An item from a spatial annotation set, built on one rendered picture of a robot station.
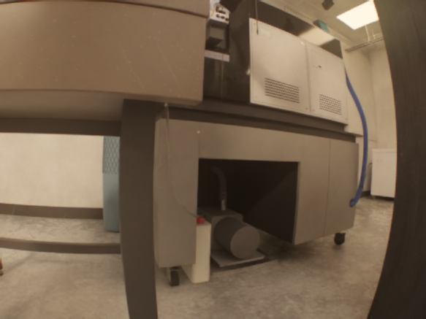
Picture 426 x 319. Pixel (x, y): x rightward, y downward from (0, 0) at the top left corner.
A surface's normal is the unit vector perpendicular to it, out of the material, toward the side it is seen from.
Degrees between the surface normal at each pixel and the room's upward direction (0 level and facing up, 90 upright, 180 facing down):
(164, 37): 90
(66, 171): 90
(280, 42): 90
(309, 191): 90
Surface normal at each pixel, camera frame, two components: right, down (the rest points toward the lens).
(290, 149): 0.40, 0.01
